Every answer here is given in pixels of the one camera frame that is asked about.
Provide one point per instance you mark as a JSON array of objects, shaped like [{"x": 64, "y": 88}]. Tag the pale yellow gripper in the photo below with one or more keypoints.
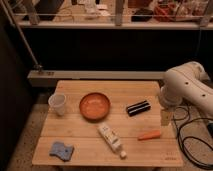
[{"x": 166, "y": 116}]

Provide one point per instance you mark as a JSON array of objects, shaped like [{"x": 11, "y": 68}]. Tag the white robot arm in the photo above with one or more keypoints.
[{"x": 184, "y": 82}]

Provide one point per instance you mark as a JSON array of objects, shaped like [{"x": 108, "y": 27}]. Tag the orange ceramic bowl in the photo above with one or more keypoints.
[{"x": 94, "y": 106}]

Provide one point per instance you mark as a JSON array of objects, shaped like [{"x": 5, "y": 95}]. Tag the orange carrot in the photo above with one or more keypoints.
[{"x": 150, "y": 135}]

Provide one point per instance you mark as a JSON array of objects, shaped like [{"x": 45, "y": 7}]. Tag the black striped block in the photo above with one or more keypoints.
[{"x": 137, "y": 108}]

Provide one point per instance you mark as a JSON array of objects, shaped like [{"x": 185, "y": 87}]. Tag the white tube bottle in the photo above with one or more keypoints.
[{"x": 112, "y": 140}]

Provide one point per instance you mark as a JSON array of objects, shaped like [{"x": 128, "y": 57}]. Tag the clear plastic cup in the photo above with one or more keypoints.
[{"x": 57, "y": 102}]

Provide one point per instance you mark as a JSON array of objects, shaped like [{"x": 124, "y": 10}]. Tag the blue sponge cloth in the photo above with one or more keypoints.
[{"x": 60, "y": 150}]

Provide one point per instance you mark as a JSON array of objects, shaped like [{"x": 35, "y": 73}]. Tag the grey metal beam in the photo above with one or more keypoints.
[{"x": 49, "y": 78}]

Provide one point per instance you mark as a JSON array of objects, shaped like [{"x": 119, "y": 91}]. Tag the diagonal metal pole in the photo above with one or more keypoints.
[{"x": 37, "y": 66}]

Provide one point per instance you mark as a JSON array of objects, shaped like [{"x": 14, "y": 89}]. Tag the upper window shelf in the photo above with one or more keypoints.
[{"x": 115, "y": 14}]

